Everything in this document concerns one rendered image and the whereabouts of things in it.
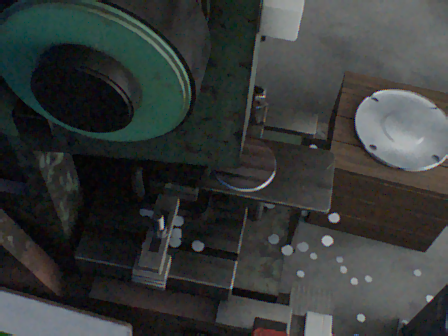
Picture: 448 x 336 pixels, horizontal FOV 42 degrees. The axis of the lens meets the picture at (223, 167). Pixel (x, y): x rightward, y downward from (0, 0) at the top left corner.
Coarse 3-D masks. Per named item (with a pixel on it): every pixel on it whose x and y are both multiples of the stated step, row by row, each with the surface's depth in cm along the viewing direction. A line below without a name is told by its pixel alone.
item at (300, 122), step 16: (272, 112) 138; (288, 112) 138; (304, 112) 138; (272, 128) 136; (288, 128) 135; (304, 128) 136; (320, 128) 139; (304, 144) 140; (320, 144) 139; (288, 240) 182
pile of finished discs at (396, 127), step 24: (384, 96) 179; (408, 96) 180; (360, 120) 174; (384, 120) 174; (408, 120) 174; (432, 120) 175; (384, 144) 169; (408, 144) 169; (432, 144) 170; (408, 168) 165
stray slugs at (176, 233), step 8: (176, 216) 114; (336, 216) 123; (176, 224) 113; (176, 232) 112; (176, 240) 111; (272, 240) 119; (328, 240) 120; (200, 248) 111; (288, 248) 118; (304, 248) 118
